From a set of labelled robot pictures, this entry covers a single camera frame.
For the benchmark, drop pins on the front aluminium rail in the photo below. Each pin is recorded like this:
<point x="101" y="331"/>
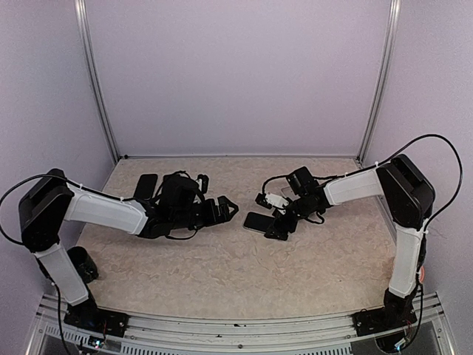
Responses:
<point x="328" y="334"/>

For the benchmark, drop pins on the left aluminium frame post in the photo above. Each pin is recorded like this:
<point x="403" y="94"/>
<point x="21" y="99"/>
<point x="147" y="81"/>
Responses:
<point x="86" y="39"/>

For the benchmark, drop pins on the aluminium frame post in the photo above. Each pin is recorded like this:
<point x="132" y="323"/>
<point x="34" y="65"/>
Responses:
<point x="381" y="82"/>
<point x="86" y="39"/>

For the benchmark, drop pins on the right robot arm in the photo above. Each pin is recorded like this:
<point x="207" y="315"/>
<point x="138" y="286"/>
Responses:
<point x="346" y="264"/>

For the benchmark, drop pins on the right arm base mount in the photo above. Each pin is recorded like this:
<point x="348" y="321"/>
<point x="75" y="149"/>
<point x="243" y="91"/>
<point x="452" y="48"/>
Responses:
<point x="396" y="312"/>

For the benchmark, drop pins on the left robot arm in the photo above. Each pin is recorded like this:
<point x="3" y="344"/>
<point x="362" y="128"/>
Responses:
<point x="155" y="210"/>

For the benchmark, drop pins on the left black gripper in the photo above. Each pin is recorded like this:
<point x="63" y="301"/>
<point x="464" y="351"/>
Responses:
<point x="213" y="218"/>

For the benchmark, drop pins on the red white patterned bowl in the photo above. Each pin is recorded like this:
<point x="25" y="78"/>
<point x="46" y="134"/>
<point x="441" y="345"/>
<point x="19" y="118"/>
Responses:
<point x="421" y="274"/>

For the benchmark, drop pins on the black phone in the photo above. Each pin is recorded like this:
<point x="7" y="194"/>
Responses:
<point x="258" y="222"/>
<point x="145" y="187"/>

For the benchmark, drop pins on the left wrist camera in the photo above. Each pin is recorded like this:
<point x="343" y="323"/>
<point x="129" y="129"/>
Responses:
<point x="203" y="181"/>

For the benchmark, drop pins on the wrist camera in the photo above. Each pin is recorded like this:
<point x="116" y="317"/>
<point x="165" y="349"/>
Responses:
<point x="203" y="181"/>
<point x="270" y="200"/>

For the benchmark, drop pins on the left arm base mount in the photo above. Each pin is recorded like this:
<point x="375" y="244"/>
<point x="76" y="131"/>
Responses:
<point x="88" y="316"/>

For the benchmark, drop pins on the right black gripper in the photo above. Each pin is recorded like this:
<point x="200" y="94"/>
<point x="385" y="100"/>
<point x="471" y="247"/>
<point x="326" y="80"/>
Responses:
<point x="282" y="234"/>

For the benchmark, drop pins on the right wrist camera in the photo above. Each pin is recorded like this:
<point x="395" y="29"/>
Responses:
<point x="270" y="200"/>

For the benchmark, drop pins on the right aluminium frame post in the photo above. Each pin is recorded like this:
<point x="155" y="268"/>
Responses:
<point x="381" y="82"/>

